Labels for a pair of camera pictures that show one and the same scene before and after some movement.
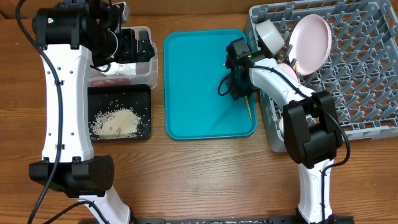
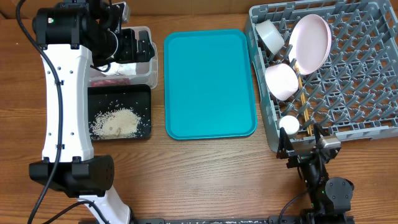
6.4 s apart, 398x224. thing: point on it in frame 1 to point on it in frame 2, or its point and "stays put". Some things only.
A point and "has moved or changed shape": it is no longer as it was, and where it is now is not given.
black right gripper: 236,91 to 286,151
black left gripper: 130,54 stays put
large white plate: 310,43 stays put
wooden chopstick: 249,107 has moved or changed shape
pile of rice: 118,122 stays put
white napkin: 119,68 stays put
